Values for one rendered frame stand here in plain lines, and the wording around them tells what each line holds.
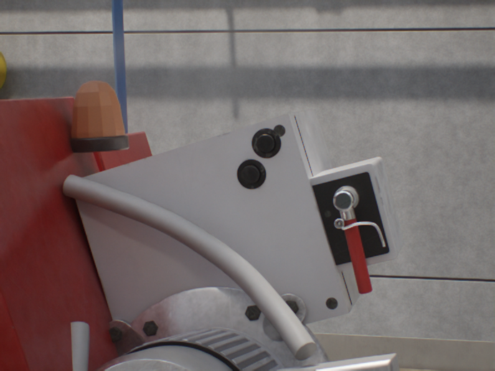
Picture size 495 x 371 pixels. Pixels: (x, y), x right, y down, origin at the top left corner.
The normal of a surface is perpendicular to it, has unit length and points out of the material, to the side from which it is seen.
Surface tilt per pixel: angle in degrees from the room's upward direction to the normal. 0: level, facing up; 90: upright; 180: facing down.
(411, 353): 90
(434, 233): 90
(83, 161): 70
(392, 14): 90
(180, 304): 81
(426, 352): 90
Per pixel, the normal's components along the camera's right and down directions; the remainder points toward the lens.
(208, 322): -0.20, -0.07
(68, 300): 0.92, -0.32
